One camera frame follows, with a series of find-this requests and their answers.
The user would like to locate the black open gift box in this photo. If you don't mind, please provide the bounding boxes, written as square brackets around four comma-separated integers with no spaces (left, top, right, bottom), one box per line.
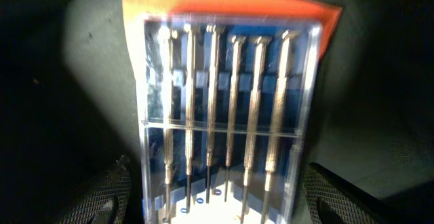
[1,0,433,223]

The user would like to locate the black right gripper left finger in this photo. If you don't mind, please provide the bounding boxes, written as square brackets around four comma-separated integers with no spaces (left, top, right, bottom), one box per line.
[54,155,132,224]

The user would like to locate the orange scraper wooden handle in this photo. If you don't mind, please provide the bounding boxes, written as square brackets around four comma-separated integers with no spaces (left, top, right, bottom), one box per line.
[122,0,342,62]

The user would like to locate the blue precision screwdriver set case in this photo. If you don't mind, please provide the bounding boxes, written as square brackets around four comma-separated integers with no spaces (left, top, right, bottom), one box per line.
[125,14,322,223]

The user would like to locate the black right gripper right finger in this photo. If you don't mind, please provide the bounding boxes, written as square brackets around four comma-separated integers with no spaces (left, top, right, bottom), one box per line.
[303,162,407,224]

